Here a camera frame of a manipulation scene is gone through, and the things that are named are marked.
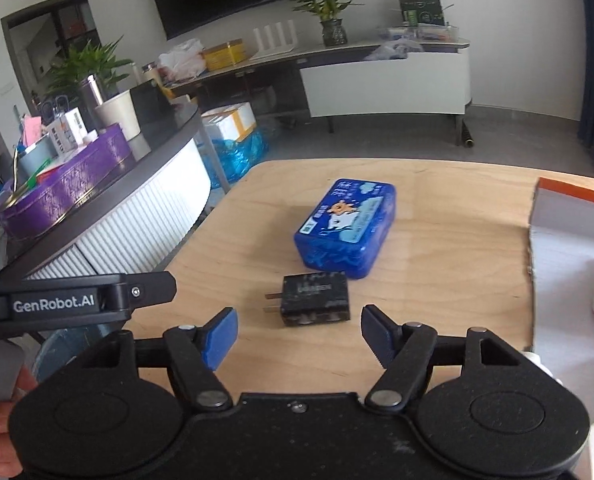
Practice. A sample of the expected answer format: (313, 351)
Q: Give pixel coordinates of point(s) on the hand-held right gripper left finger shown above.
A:
(222, 336)

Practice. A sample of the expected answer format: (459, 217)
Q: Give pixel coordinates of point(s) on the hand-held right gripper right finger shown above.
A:
(379, 332)

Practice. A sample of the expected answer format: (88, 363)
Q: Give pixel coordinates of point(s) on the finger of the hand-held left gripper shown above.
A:
(152, 289)

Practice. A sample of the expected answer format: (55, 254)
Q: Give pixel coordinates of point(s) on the black charger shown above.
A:
(317, 300)

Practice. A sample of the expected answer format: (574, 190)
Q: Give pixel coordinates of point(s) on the blue printed tin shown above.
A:
(347, 230)

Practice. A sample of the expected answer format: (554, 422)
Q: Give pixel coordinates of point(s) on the orange and white cardboard box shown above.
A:
(572, 270)

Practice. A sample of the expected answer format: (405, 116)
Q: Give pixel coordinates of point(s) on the round ribbed white cabinet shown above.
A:
(142, 220)

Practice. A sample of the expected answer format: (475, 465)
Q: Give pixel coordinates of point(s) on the purple tray with items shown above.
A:
(77, 185)

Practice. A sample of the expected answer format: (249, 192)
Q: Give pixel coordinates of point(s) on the grey-blue pen cup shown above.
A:
(34, 157)

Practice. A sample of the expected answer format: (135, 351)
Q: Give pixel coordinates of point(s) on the blue plastic bag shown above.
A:
(237, 157)

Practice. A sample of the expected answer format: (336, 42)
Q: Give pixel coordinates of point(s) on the white printed carton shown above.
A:
(66, 132)

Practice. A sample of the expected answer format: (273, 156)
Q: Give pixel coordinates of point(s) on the white paper cup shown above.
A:
(119, 117)

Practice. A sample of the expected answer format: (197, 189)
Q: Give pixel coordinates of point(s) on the pink paper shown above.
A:
(32, 129)

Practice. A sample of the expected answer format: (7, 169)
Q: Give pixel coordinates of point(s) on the white and yellow cardboard box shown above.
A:
(229, 122)

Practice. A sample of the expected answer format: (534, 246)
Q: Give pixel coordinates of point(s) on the steel bottle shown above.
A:
(91, 102)

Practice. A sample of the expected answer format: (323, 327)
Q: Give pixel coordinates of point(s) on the white plastic bag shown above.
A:
(182, 60)

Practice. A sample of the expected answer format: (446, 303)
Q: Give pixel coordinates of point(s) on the leafy green plant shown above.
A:
(87, 62)

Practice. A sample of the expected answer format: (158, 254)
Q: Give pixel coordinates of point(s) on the white and dark TV stand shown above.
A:
(387, 85)

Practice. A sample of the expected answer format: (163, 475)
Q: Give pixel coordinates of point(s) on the white router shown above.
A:
(276, 40)

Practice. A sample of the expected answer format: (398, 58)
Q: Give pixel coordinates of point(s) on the crumpled pale bag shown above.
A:
(392, 50)

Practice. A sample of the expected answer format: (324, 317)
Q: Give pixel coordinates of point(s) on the clear plastic organizer boxes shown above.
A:
(422, 34)

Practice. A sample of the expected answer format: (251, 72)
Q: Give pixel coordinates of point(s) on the green and black box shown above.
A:
(422, 11)

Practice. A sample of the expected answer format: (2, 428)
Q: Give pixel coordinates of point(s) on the potted plant in dark vase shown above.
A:
(329, 5)

